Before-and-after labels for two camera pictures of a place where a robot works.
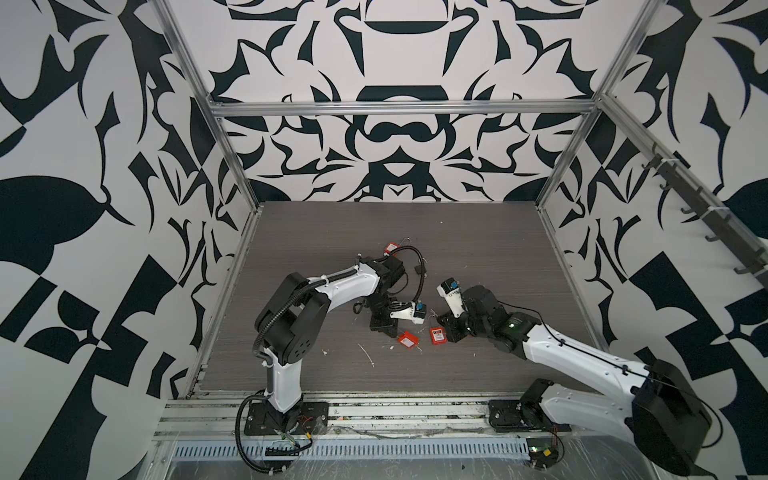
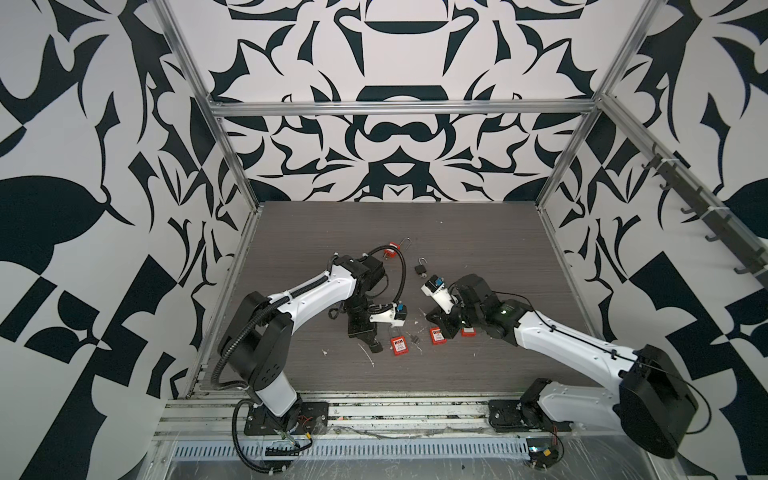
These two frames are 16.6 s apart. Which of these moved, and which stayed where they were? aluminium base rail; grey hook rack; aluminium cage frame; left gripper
Moved: left gripper
Stayed: aluminium cage frame; aluminium base rail; grey hook rack
